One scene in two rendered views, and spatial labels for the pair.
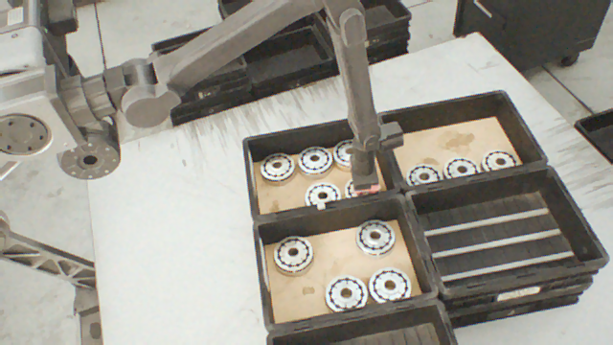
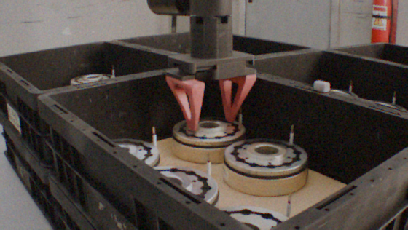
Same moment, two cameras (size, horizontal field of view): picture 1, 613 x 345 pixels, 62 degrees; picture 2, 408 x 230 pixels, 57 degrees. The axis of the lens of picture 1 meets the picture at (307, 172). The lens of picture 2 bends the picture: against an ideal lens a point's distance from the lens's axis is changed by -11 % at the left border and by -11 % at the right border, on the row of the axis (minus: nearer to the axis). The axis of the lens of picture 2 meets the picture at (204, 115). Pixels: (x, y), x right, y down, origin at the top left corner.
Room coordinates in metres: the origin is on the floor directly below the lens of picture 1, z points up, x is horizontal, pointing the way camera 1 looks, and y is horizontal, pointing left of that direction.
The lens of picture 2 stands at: (1.18, 0.30, 1.06)
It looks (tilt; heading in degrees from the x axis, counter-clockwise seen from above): 18 degrees down; 235
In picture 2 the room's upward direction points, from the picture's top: straight up
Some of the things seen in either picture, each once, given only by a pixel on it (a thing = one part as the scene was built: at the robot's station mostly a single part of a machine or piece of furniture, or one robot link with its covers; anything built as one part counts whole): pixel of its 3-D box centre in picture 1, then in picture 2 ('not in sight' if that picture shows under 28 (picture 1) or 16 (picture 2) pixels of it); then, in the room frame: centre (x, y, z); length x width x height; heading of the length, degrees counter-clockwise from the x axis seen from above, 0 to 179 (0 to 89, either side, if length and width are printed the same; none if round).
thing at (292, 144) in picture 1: (318, 176); (224, 164); (0.92, -0.03, 0.87); 0.40 x 0.30 x 0.11; 93
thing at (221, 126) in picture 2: not in sight; (209, 127); (0.86, -0.15, 0.86); 0.05 x 0.05 x 0.01
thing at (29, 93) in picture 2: (456, 139); (81, 65); (0.94, -0.43, 0.92); 0.40 x 0.30 x 0.02; 93
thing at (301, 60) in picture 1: (287, 80); not in sight; (2.01, 0.03, 0.31); 0.40 x 0.30 x 0.34; 103
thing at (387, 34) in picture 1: (361, 49); not in sight; (2.10, -0.36, 0.37); 0.40 x 0.30 x 0.45; 104
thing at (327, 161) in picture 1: (314, 159); (167, 188); (0.99, -0.03, 0.86); 0.10 x 0.10 x 0.01
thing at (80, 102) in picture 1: (86, 100); not in sight; (0.69, 0.35, 1.45); 0.09 x 0.08 x 0.12; 13
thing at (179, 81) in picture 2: not in sight; (200, 95); (0.87, -0.15, 0.91); 0.07 x 0.07 x 0.09; 88
